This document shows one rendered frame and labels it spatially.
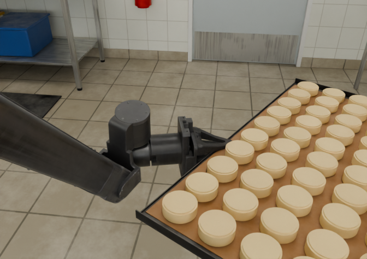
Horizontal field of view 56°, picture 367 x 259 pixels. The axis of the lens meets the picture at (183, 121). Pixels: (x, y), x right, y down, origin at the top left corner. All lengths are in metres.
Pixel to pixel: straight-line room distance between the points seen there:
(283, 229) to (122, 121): 0.28
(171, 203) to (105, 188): 0.11
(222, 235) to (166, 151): 0.21
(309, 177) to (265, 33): 2.96
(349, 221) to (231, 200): 0.16
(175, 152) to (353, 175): 0.29
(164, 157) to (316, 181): 0.25
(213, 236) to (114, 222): 1.43
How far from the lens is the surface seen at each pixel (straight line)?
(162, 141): 0.61
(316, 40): 3.55
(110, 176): 0.53
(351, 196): 0.57
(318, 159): 0.63
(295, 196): 0.54
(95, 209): 1.95
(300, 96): 0.83
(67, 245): 1.83
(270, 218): 0.50
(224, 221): 0.48
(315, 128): 0.72
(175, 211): 0.49
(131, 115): 0.56
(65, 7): 2.87
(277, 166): 0.59
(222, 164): 0.57
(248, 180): 0.55
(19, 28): 3.24
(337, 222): 0.52
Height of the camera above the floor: 1.38
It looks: 33 degrees down
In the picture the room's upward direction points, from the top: straight up
